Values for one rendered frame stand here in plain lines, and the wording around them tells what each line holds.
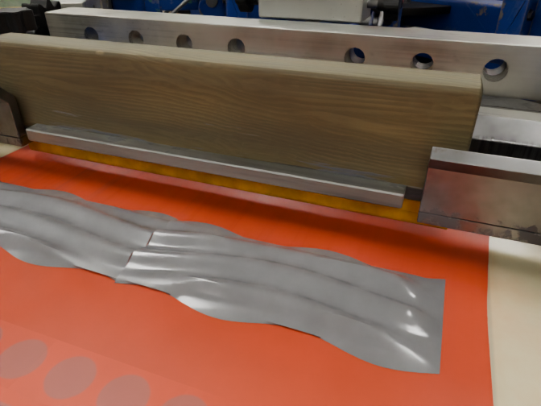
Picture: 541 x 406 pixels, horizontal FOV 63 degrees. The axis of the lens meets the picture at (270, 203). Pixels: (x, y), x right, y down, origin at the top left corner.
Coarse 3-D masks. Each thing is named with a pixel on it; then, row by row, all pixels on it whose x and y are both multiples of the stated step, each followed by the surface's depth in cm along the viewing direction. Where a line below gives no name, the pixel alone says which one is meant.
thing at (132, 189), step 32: (0, 160) 40; (32, 160) 40; (64, 160) 40; (96, 192) 35; (128, 192) 35; (160, 192) 35; (192, 192) 35; (0, 256) 28; (0, 288) 25; (32, 288) 25; (64, 288) 25; (96, 288) 25; (32, 320) 23; (64, 320) 23
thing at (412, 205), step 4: (72, 148) 38; (116, 156) 36; (160, 164) 35; (180, 168) 35; (204, 172) 34; (224, 176) 34; (248, 180) 33; (268, 184) 32; (308, 192) 31; (328, 196) 31; (352, 200) 31; (404, 200) 29; (408, 200) 29; (412, 200) 29; (404, 204) 29; (408, 204) 29; (412, 204) 29; (416, 204) 29; (396, 208) 30; (404, 208) 29; (408, 208) 29; (412, 208) 29; (416, 208) 29; (416, 212) 29
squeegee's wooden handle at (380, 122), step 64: (0, 64) 35; (64, 64) 32; (128, 64) 30; (192, 64) 29; (256, 64) 27; (320, 64) 27; (128, 128) 33; (192, 128) 31; (256, 128) 29; (320, 128) 28; (384, 128) 26; (448, 128) 25
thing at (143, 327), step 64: (384, 256) 28; (448, 256) 28; (128, 320) 23; (192, 320) 23; (448, 320) 23; (192, 384) 20; (256, 384) 20; (320, 384) 20; (384, 384) 20; (448, 384) 20
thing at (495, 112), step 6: (480, 108) 41; (486, 108) 41; (492, 108) 41; (486, 114) 39; (492, 114) 39; (498, 114) 39; (504, 114) 39; (510, 114) 39; (516, 114) 39; (522, 114) 39; (528, 114) 39; (534, 114) 39; (540, 114) 39; (534, 120) 38; (540, 120) 38
